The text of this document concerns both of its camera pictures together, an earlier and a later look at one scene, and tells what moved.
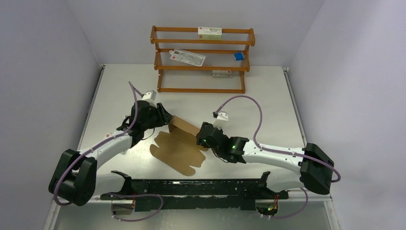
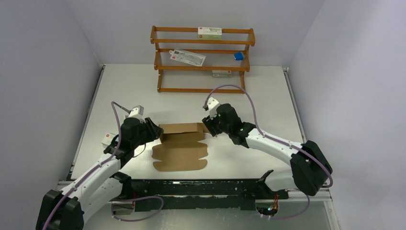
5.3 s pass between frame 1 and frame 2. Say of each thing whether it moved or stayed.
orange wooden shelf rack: stayed
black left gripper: moved
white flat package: stayed
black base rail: stayed
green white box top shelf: stayed
